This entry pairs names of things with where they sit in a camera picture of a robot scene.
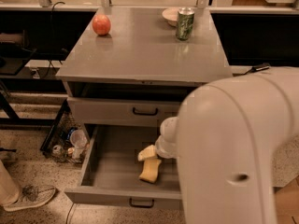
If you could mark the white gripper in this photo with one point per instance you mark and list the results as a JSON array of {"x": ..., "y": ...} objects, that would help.
[{"x": 163, "y": 149}]

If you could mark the yellow sponge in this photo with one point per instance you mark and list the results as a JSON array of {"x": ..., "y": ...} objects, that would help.
[{"x": 150, "y": 170}]

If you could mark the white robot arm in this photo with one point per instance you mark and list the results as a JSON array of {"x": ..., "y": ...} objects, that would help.
[{"x": 223, "y": 139}]

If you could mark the open grey middle drawer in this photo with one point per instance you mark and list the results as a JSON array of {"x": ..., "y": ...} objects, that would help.
[{"x": 110, "y": 171}]

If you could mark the closed grey top drawer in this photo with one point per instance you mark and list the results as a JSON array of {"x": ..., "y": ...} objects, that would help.
[{"x": 119, "y": 112}]

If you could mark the grey drawer cabinet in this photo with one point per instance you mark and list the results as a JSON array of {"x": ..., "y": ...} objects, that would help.
[{"x": 141, "y": 58}]

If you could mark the clear plastic cup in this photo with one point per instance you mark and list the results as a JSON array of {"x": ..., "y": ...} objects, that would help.
[{"x": 78, "y": 139}]

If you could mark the grey sneaker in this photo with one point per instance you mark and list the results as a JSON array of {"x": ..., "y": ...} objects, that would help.
[{"x": 31, "y": 197}]

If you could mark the red apple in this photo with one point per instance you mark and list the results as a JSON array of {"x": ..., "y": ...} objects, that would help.
[{"x": 101, "y": 24}]

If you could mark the green soda can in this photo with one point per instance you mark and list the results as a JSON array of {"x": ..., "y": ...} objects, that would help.
[{"x": 185, "y": 20}]

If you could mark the white bowl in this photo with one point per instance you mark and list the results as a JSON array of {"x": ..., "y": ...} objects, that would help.
[{"x": 171, "y": 16}]

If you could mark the brown cardboard box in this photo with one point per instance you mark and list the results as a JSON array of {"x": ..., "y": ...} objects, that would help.
[{"x": 287, "y": 203}]

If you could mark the beige trouser leg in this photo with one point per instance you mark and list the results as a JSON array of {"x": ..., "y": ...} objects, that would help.
[{"x": 10, "y": 189}]

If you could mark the black top drawer handle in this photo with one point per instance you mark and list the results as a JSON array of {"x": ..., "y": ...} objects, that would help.
[{"x": 145, "y": 113}]

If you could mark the black drawer handle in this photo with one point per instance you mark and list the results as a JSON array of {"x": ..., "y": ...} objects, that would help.
[
  {"x": 147, "y": 204},
  {"x": 145, "y": 113}
]

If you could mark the black middle drawer handle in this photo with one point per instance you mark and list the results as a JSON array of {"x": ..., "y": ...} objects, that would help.
[{"x": 147, "y": 204}]

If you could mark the wire basket with trash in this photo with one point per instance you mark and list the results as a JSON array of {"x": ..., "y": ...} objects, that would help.
[{"x": 57, "y": 143}]

